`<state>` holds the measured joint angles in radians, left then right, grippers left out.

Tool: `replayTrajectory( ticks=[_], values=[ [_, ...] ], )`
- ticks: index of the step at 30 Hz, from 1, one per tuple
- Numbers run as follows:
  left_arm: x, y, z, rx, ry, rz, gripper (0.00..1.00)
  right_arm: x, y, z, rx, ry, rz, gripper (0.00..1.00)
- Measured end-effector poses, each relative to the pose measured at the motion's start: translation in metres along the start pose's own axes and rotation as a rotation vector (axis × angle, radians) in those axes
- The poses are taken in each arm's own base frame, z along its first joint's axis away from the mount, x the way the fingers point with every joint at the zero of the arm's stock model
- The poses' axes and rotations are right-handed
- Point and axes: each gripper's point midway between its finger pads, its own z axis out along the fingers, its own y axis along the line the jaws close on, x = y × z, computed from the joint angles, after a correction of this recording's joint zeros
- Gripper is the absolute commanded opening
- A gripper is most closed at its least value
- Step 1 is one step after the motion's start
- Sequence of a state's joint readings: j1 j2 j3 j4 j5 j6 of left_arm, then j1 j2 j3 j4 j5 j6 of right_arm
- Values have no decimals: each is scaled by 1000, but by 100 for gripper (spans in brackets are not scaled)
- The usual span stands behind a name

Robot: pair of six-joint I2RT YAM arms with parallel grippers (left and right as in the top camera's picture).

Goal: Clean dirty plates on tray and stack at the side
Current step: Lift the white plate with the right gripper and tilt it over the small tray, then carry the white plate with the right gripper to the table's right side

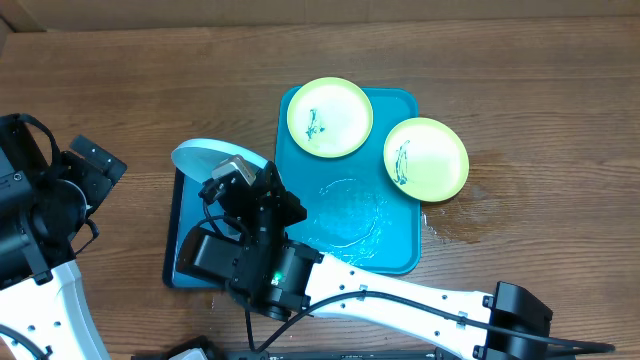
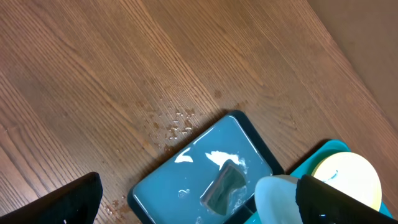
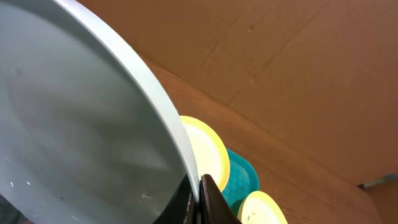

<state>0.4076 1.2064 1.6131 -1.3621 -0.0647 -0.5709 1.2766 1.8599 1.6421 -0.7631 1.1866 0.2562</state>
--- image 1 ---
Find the dark blue water tray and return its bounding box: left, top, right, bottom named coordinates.
left=162, top=167, right=251, bottom=290

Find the teal serving tray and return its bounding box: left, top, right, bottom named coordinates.
left=275, top=88, right=422, bottom=275

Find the yellow plate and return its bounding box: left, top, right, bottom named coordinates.
left=383, top=117, right=470, bottom=203
left=286, top=77, right=374, bottom=158

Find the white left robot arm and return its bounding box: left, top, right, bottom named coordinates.
left=1, top=114, right=127, bottom=359

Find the light blue plate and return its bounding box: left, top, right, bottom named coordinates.
left=171, top=138, right=267, bottom=183

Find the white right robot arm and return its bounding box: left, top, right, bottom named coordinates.
left=176, top=157, right=552, bottom=359

